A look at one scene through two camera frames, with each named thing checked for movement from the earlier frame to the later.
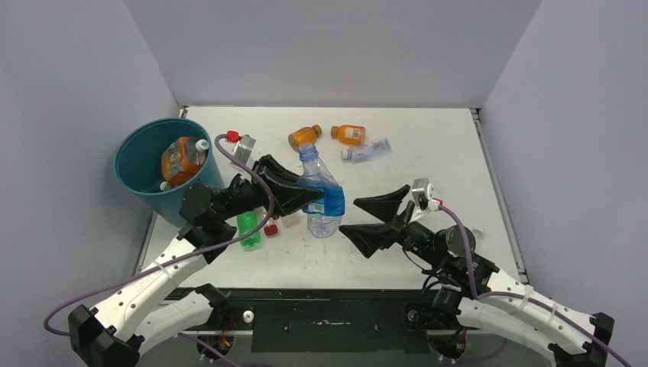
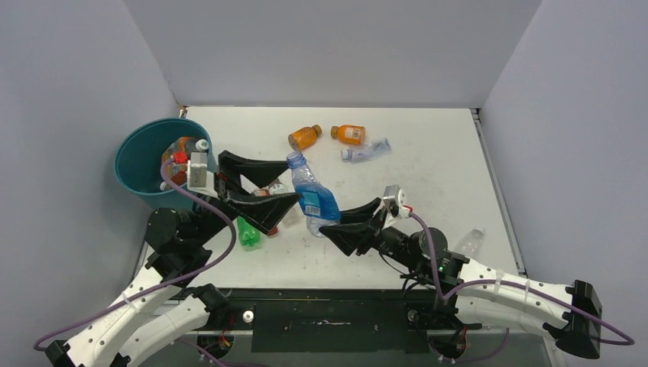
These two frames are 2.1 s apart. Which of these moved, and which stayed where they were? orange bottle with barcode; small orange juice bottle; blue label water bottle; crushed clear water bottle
Moved: blue label water bottle
Stayed: small orange juice bottle; orange bottle with barcode; crushed clear water bottle
